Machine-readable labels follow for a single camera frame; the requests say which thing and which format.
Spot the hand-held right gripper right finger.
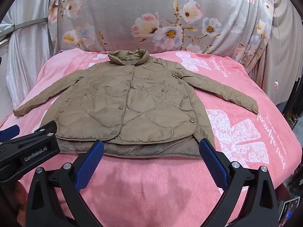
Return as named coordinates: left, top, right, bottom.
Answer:
left=199, top=138, right=282, bottom=227

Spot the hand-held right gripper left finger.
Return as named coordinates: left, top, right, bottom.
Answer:
left=26, top=140, right=106, bottom=227

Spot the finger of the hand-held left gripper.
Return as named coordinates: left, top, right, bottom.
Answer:
left=26, top=120, right=58, bottom=143
left=0, top=124, right=20, bottom=145

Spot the tan quilted jacket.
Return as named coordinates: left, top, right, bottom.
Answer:
left=13, top=48, right=259, bottom=158

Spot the pink printed blanket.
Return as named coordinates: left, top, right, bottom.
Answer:
left=0, top=48, right=302, bottom=227

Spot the white satin curtain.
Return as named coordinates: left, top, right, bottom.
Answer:
left=4, top=0, right=61, bottom=116

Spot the dark photo card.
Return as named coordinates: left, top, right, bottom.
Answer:
left=280, top=197, right=301, bottom=219

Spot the grey curtain tieback band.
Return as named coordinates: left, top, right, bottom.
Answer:
left=12, top=16, right=50, bottom=33

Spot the beige curtain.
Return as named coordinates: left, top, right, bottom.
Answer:
left=247, top=0, right=303, bottom=106

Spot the grey floral bed sheet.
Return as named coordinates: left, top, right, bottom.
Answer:
left=47, top=0, right=276, bottom=63

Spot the white cable with pink switch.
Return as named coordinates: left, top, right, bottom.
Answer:
left=272, top=0, right=282, bottom=106

